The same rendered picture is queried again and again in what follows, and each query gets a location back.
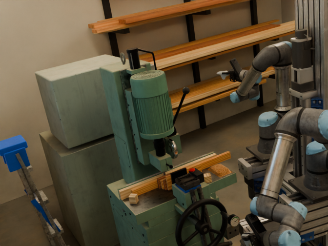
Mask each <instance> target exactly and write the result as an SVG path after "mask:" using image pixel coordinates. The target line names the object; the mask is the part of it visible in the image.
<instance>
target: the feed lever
mask: <svg viewBox="0 0 328 246"><path fill-rule="evenodd" d="M189 92H190V90H189V88H188V87H184V88H183V96H182V99H181V101H180V104H179V106H178V109H177V112H176V114H175V117H174V119H173V125H174V124H175V121H176V119H177V116H178V114H179V111H180V109H181V106H182V104H183V101H184V99H185V96H186V94H188V93H189ZM176 133H177V131H176V128H175V126H174V132H173V133H172V134H171V135H169V136H167V137H168V138H169V137H172V136H174V135H176Z"/></svg>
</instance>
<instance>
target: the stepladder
mask: <svg viewBox="0 0 328 246"><path fill-rule="evenodd" d="M27 147H28V145H27V142H26V140H25V139H24V138H23V137H22V136H21V135H18V136H14V137H12V138H9V139H5V140H2V141H0V156H2V157H3V160H4V163H5V164H7V166H8V169H9V171H10V172H13V171H17V172H18V175H19V177H20V179H21V181H22V183H23V186H24V188H25V190H24V191H25V192H26V194H27V195H28V197H29V199H30V201H31V203H32V205H33V208H34V210H35V212H36V214H37V216H38V219H39V221H40V223H41V225H42V228H43V230H44V232H45V234H46V236H47V238H48V240H49V242H50V245H51V246H57V245H56V243H55V241H54V238H53V237H56V238H57V240H58V242H59V244H60V246H66V244H65V242H64V240H63V238H62V236H61V234H62V233H64V230H63V228H62V227H61V225H60V224H59V222H58V221H57V219H53V218H52V217H51V215H50V213H49V211H48V209H47V207H46V205H45V204H47V203H49V200H48V198H47V197H46V195H45V194H44V192H43V191H42V190H41V191H38V189H37V187H36V185H35V183H34V181H33V179H32V177H31V175H30V173H29V172H31V171H33V168H32V166H31V164H30V162H29V159H28V156H27V153H26V150H25V149H26V148H27ZM45 219H46V221H47V222H46V221H45ZM67 246H70V245H67Z"/></svg>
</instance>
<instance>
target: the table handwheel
mask: <svg viewBox="0 0 328 246"><path fill-rule="evenodd" d="M205 205H214V206H216V207H217V208H218V209H219V210H220V211H223V212H225V213H227V211H226V208H225V207H224V205H223V204H222V203H221V202H219V201H217V200H215V199H202V200H199V201H196V202H195V203H193V204H192V205H190V206H189V207H188V208H187V209H186V210H185V211H184V212H183V214H182V215H181V217H180V218H179V220H178V223H177V226H176V231H175V238H176V242H177V245H178V246H185V245H186V244H187V243H188V242H189V241H190V240H191V239H192V238H194V237H195V236H196V235H197V234H198V233H200V234H201V235H206V234H207V233H208V232H209V231H210V232H213V233H216V234H217V236H216V238H215V239H214V240H213V241H212V242H211V243H210V244H208V245H207V246H216V245H217V244H218V243H219V242H220V241H221V239H222V238H223V236H224V234H225V232H226V229H227V224H228V220H227V219H225V218H224V217H223V216H222V226H221V229H220V231H218V230H214V229H212V228H210V225H209V224H208V223H207V222H206V221H205ZM201 206H202V212H201V220H199V219H198V218H197V217H196V216H194V215H193V214H192V215H190V214H191V213H192V212H193V211H194V210H195V209H197V208H199V207H201ZM189 215H190V216H189ZM186 219H188V220H189V221H190V222H192V223H193V224H194V225H195V229H196V231H195V232H194V233H192V234H191V235H190V236H189V237H188V238H187V239H186V240H184V241H182V228H183V225H184V222H185V221H186Z"/></svg>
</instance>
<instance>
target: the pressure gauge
mask: <svg viewBox="0 0 328 246"><path fill-rule="evenodd" d="M235 221H236V222H235ZM239 222H240V218H239V217H238V216H236V215H235V214H231V215H230V219H229V220H228V224H230V225H231V227H235V226H237V225H238V224H239Z"/></svg>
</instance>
